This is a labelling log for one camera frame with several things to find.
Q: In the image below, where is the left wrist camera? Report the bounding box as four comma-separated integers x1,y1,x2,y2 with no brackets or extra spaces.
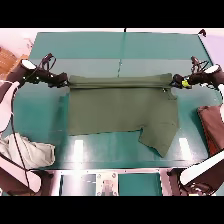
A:
40,52,57,72

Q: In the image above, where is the brown garment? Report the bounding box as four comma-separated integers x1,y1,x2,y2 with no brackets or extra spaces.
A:
196,104,224,157

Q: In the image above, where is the black cable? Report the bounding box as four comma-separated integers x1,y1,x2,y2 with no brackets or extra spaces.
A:
9,87,37,196

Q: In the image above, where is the white garment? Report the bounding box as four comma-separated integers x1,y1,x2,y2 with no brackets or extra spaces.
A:
0,132,57,171

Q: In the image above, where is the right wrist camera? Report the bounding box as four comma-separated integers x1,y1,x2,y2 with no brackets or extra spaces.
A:
190,55,203,73

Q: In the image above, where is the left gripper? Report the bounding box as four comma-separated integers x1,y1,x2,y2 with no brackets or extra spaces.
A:
49,72,70,89

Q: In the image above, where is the silver frame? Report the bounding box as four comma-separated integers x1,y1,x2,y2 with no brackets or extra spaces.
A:
31,165,188,197

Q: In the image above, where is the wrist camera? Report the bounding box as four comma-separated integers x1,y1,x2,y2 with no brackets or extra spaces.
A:
190,55,203,73
40,52,57,72

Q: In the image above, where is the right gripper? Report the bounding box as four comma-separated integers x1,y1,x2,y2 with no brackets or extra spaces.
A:
170,73,192,90

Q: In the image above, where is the green shirt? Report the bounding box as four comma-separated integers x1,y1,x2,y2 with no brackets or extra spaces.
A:
67,72,180,158

